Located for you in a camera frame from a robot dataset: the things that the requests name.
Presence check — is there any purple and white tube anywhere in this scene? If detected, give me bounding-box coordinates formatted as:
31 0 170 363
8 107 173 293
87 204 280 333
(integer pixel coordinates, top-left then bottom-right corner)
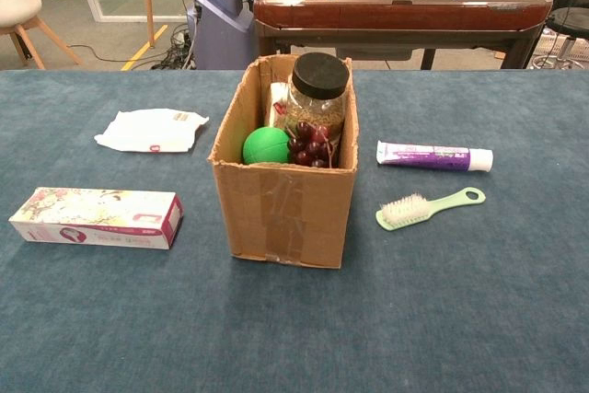
375 139 495 173

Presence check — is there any brown cardboard box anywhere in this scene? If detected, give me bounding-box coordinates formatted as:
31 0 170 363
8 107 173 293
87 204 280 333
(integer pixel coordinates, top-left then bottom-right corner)
207 53 360 270

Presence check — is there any red grape bunch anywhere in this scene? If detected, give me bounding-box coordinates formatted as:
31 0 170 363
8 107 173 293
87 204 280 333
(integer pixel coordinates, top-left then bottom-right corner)
285 121 336 169

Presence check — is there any green ball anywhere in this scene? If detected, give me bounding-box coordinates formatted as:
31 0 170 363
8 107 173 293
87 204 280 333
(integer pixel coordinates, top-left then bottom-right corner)
242 126 292 166

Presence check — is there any white and red packet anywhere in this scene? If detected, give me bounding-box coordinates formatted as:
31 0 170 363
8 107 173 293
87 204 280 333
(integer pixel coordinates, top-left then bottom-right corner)
265 82 292 130

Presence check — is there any black-lidded grain jar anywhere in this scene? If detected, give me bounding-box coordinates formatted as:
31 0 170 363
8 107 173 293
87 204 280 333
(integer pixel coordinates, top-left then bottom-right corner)
284 52 351 139

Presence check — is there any green brush with white bristles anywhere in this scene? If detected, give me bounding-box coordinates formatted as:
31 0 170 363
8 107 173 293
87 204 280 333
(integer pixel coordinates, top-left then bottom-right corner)
375 186 487 232

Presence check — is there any blue table cloth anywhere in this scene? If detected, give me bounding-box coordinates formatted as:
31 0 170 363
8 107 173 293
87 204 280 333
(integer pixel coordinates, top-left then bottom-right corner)
0 69 589 393

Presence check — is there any flat white plastic packet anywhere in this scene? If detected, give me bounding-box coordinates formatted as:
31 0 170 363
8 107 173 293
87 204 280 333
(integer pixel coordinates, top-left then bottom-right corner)
93 108 211 155

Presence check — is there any blue purple machine base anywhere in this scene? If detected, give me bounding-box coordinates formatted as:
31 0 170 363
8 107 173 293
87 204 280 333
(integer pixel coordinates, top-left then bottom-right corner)
185 0 260 71

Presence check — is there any wooden mahjong table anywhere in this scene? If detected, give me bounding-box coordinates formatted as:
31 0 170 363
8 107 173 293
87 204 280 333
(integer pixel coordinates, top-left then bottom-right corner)
252 0 554 71

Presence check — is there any floral pink white carton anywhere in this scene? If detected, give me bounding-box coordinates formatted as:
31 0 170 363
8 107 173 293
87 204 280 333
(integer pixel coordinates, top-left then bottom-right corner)
8 186 185 250

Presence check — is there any wooden pole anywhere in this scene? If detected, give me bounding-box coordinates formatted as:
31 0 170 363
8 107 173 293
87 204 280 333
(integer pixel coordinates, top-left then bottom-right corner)
138 0 157 50

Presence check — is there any white plastic crate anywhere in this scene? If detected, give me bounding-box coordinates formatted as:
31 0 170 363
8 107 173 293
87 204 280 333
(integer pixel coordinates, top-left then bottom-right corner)
535 27 589 64

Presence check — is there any black stool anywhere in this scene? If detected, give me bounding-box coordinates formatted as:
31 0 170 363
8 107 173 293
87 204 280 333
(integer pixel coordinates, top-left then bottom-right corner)
544 0 589 70

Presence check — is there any bundle of floor cables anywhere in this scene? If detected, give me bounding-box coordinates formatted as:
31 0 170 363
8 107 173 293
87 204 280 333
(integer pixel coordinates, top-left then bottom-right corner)
150 23 200 71

